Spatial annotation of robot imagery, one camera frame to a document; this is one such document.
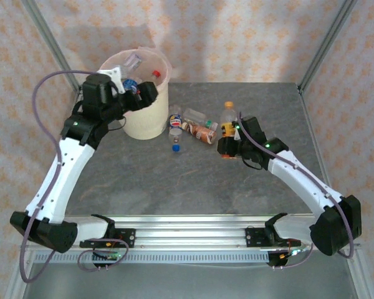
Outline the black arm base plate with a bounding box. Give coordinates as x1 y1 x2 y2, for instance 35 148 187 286
245 227 271 249
79 228 137 249

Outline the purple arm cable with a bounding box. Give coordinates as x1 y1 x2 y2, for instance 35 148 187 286
238 112 355 271
20 70 130 284

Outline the small circuit board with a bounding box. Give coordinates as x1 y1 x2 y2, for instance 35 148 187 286
279 247 309 261
92 250 123 262

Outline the slotted grey cable duct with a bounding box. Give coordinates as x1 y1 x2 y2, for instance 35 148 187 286
33 250 271 265

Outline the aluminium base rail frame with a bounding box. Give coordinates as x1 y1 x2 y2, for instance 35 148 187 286
21 213 362 250

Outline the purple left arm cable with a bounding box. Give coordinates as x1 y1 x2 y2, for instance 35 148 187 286
20 70 130 284

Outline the Pepsi label plastic bottle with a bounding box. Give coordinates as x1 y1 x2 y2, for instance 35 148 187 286
168 105 185 154

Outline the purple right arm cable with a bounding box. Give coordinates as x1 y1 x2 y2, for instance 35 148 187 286
238 112 355 271

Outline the long clear bottle purple band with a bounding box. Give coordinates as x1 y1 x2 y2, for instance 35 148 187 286
123 52 143 72

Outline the clear bottle green cap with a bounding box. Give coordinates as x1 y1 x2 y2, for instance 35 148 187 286
183 107 219 131

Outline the water bottle dark-blue label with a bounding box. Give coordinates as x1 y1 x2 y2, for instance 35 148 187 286
122 77 138 92

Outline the pink plastic bin liner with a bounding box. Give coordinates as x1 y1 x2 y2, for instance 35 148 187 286
98 46 172 118

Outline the brown label plastic bottle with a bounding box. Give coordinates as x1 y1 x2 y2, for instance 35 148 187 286
181 121 218 145

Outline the orange juice bottle yellow label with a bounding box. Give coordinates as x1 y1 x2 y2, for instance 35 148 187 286
219 101 240 160

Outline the aluminium frame post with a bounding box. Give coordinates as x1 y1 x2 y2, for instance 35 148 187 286
20 0 84 94
297 0 360 94

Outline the cream plastic bin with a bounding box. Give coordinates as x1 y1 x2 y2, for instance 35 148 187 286
98 48 171 140

